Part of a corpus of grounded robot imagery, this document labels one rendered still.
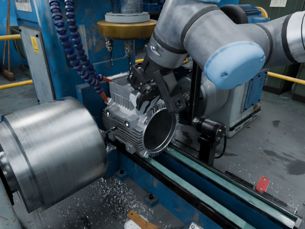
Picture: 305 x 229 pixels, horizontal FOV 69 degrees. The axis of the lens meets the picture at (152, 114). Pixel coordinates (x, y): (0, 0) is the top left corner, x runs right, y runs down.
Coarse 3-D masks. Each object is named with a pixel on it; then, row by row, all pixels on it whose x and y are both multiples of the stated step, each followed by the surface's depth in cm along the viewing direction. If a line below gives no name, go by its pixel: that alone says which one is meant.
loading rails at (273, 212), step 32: (128, 160) 79; (160, 160) 83; (192, 160) 74; (160, 192) 71; (192, 192) 62; (224, 192) 65; (256, 192) 61; (224, 224) 54; (256, 224) 60; (288, 224) 54
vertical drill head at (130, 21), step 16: (112, 0) 61; (128, 0) 60; (112, 16) 61; (128, 16) 60; (144, 16) 62; (112, 32) 60; (128, 32) 59; (144, 32) 61; (112, 48) 71; (128, 48) 63; (112, 64) 73
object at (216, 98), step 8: (184, 64) 87; (192, 64) 87; (176, 72) 87; (184, 72) 83; (184, 80) 85; (208, 80) 84; (184, 88) 86; (200, 88) 81; (208, 88) 83; (216, 88) 86; (184, 96) 83; (200, 96) 83; (208, 96) 83; (216, 96) 86; (224, 96) 91; (200, 104) 84; (208, 104) 84; (216, 104) 89; (184, 112) 90; (200, 112) 85; (208, 112) 88; (184, 120) 93
